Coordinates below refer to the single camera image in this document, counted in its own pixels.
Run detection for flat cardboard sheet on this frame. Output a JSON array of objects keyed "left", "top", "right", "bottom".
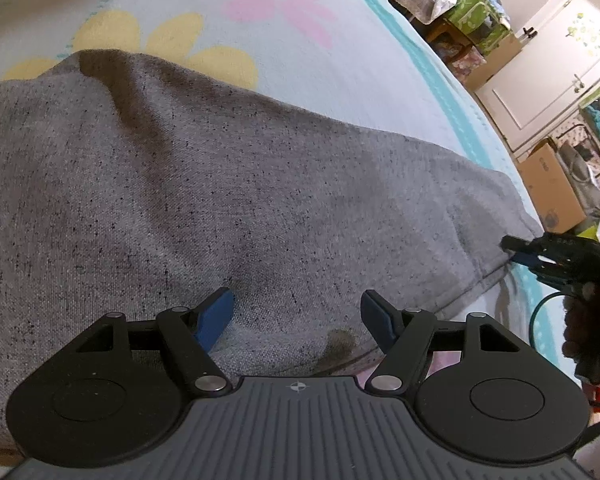
[{"left": 467, "top": 35, "right": 524, "bottom": 94}]

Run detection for wooden stool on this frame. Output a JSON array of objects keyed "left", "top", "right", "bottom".
[{"left": 426, "top": 19, "right": 474, "bottom": 62}]

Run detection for grey pants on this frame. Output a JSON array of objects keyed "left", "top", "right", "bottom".
[{"left": 0, "top": 49, "right": 546, "bottom": 461}]

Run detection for person's right hand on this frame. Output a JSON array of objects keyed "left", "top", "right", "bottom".
[{"left": 562, "top": 282, "right": 600, "bottom": 386}]

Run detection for white door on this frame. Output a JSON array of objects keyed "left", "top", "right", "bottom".
[{"left": 474, "top": 0, "right": 600, "bottom": 157}]

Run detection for cardboard box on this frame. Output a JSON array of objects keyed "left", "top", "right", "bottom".
[{"left": 516, "top": 137, "right": 589, "bottom": 234}]

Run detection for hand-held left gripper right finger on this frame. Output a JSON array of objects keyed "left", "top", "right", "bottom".
[{"left": 360, "top": 289, "right": 521, "bottom": 396}]

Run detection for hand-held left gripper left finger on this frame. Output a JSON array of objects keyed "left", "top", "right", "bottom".
[{"left": 75, "top": 287, "right": 236, "bottom": 396}]

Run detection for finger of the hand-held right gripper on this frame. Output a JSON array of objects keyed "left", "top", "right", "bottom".
[
  {"left": 514, "top": 253, "right": 552, "bottom": 271},
  {"left": 500, "top": 234, "right": 549, "bottom": 256}
]

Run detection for floral storage box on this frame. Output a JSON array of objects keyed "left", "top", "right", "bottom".
[{"left": 450, "top": 45, "right": 487, "bottom": 84}]

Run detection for green floral bag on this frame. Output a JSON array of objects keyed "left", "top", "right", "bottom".
[{"left": 450, "top": 0, "right": 514, "bottom": 57}]

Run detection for floral bed sheet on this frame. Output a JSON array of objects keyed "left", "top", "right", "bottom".
[{"left": 0, "top": 0, "right": 596, "bottom": 396}]

